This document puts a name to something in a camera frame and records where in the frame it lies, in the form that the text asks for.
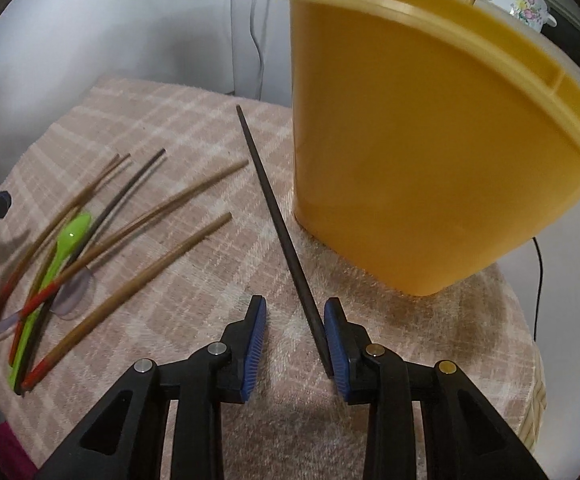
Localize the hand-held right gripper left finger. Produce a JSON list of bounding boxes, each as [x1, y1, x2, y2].
[[34, 295, 268, 480]]

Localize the clear plastic spoon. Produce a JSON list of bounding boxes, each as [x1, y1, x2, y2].
[[0, 266, 96, 341]]

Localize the yellow plastic utensil holder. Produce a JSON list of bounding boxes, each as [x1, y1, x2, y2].
[[277, 0, 580, 297]]

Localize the dark grey chopstick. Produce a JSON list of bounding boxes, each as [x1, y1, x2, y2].
[[14, 147, 167, 395]]

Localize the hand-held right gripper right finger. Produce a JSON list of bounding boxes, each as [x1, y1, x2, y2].
[[324, 298, 551, 480]]

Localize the pink plaid cloth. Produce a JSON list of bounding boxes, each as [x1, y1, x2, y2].
[[0, 76, 546, 480]]

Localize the long black chopstick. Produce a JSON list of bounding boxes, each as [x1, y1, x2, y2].
[[236, 104, 335, 380]]

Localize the green plastic spoon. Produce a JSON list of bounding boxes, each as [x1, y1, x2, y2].
[[8, 211, 93, 392]]

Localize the white power cable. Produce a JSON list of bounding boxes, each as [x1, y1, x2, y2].
[[247, 0, 283, 103]]

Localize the bamboo chopstick with red end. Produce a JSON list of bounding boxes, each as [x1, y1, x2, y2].
[[21, 211, 233, 391], [17, 159, 249, 323]]

